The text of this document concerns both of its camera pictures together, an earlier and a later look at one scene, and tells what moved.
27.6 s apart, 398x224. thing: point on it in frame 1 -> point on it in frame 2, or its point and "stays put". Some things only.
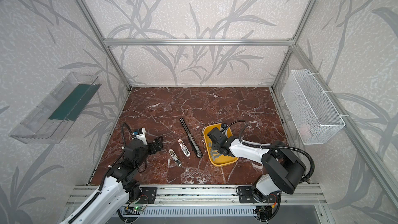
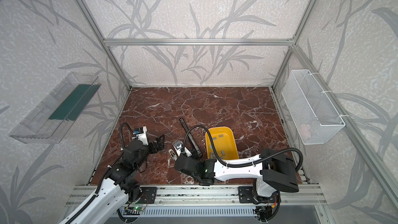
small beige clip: [175, 158] stays put
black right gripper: [214, 136] -> [180, 157]
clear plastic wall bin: [50, 121] stays put
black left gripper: [155, 144] stays put
